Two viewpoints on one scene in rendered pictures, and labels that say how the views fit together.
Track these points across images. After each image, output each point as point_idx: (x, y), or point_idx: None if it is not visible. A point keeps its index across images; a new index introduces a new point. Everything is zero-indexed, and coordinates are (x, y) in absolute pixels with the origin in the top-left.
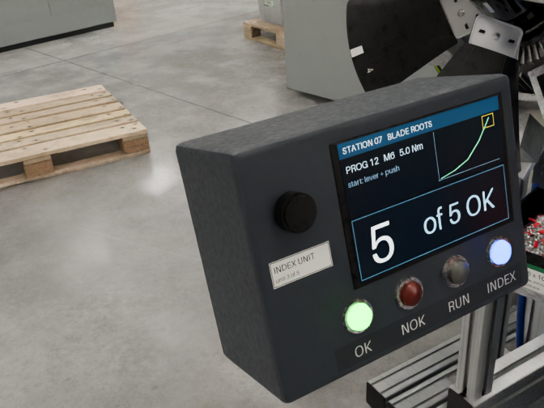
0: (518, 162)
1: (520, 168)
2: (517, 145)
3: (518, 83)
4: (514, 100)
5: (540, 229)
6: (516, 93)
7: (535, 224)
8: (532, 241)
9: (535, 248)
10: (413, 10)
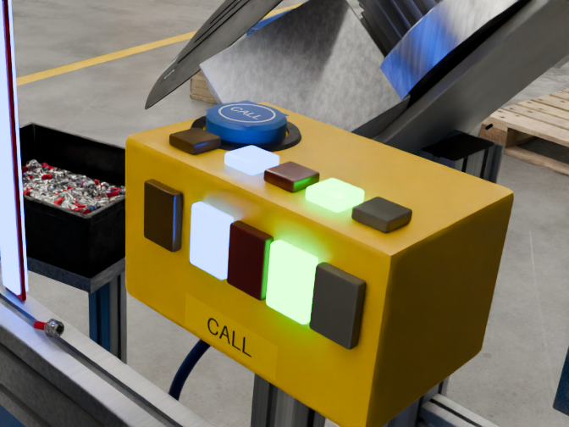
0: (162, 97)
1: (152, 104)
2: (185, 79)
3: (273, 8)
4: (245, 26)
5: (102, 190)
6: (256, 19)
7: (116, 188)
8: (67, 183)
9: (46, 183)
10: None
